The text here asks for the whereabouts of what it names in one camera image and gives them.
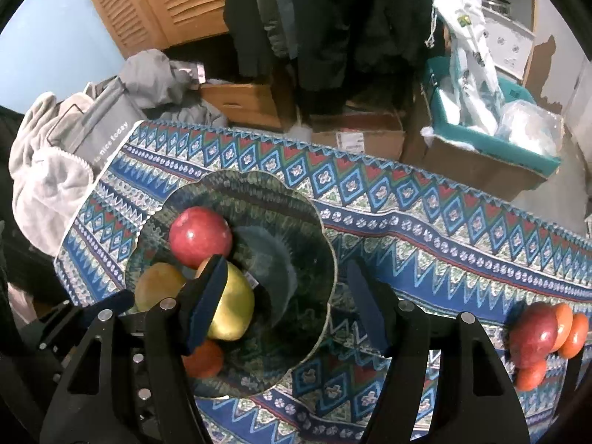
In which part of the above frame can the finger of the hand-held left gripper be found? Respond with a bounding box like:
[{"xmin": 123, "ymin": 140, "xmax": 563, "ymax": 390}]
[{"xmin": 69, "ymin": 289, "xmax": 136, "ymax": 329}]

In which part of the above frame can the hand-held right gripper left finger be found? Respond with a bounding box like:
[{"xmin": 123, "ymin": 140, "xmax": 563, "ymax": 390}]
[{"xmin": 39, "ymin": 255, "xmax": 229, "ymax": 444}]

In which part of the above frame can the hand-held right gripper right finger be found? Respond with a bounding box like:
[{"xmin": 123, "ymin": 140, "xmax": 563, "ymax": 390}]
[{"xmin": 346, "ymin": 259, "xmax": 532, "ymax": 444}]

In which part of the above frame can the yellow-green mango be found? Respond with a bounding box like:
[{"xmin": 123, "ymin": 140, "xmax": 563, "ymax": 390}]
[{"xmin": 194, "ymin": 259, "xmax": 256, "ymax": 342}]

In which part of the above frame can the yellow mango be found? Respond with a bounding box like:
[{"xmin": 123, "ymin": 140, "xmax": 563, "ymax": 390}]
[{"xmin": 134, "ymin": 262, "xmax": 188, "ymax": 313}]

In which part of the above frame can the orange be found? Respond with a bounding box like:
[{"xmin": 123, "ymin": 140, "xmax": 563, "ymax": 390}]
[
  {"xmin": 550, "ymin": 304, "xmax": 574, "ymax": 354},
  {"xmin": 182, "ymin": 340, "xmax": 226, "ymax": 380},
  {"xmin": 514, "ymin": 358, "xmax": 549, "ymax": 391},
  {"xmin": 557, "ymin": 313, "xmax": 590, "ymax": 360}
]

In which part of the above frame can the red apple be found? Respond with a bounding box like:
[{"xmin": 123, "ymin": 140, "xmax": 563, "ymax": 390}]
[
  {"xmin": 169, "ymin": 206, "xmax": 233, "ymax": 270},
  {"xmin": 509, "ymin": 302, "xmax": 558, "ymax": 371}
]

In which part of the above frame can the dark green glass plate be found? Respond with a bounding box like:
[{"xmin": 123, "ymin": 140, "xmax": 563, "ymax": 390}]
[{"xmin": 124, "ymin": 169, "xmax": 338, "ymax": 401}]

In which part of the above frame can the blue patterned tablecloth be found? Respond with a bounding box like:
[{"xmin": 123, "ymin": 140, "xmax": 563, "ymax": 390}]
[{"xmin": 53, "ymin": 119, "xmax": 592, "ymax": 444}]

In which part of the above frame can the white towel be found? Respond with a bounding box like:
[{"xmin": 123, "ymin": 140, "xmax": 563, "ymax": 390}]
[{"xmin": 11, "ymin": 148, "xmax": 98, "ymax": 257}]

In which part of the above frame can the small cardboard box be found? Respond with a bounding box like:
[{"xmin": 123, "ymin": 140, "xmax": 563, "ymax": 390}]
[{"xmin": 307, "ymin": 106, "xmax": 408, "ymax": 162}]

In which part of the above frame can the large cardboard box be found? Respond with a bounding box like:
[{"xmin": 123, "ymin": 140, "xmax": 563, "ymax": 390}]
[{"xmin": 402, "ymin": 83, "xmax": 549, "ymax": 202}]

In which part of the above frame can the grey tote bag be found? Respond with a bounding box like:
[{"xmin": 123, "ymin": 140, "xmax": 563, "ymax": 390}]
[{"xmin": 46, "ymin": 78, "xmax": 149, "ymax": 167}]

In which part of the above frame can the beige fleece blanket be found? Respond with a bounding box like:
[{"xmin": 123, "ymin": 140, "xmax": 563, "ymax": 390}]
[{"xmin": 8, "ymin": 92, "xmax": 88, "ymax": 181}]

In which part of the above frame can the teal plastic bin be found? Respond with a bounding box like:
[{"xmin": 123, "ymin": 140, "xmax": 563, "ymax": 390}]
[{"xmin": 424, "ymin": 55, "xmax": 562, "ymax": 176}]

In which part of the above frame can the grey clothes pile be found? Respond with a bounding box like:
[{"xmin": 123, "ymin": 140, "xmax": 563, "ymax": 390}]
[{"xmin": 118, "ymin": 48, "xmax": 229, "ymax": 125}]

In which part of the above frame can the clear plastic bag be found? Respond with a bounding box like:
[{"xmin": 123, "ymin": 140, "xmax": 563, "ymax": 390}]
[{"xmin": 497, "ymin": 99, "xmax": 565, "ymax": 155}]

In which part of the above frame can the large black hooded coat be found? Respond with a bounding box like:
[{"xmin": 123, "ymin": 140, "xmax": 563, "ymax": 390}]
[{"xmin": 287, "ymin": 0, "xmax": 435, "ymax": 102}]

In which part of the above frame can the white patterned box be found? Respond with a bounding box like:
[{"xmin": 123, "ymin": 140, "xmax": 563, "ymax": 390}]
[{"xmin": 483, "ymin": 11, "xmax": 537, "ymax": 77}]

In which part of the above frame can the grey jacket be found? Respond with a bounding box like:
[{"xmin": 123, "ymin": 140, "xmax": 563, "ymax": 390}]
[{"xmin": 266, "ymin": 0, "xmax": 299, "ymax": 61}]

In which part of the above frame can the wooden louvered wardrobe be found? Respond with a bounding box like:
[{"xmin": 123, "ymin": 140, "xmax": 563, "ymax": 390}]
[{"xmin": 74, "ymin": 0, "xmax": 285, "ymax": 131}]

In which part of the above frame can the metal pot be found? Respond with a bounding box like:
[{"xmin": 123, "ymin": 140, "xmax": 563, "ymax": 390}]
[{"xmin": 481, "ymin": 0, "xmax": 514, "ymax": 17}]

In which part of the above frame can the wooden shelf unit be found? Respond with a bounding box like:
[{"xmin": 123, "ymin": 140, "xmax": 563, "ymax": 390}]
[{"xmin": 441, "ymin": 0, "xmax": 542, "ymax": 84}]

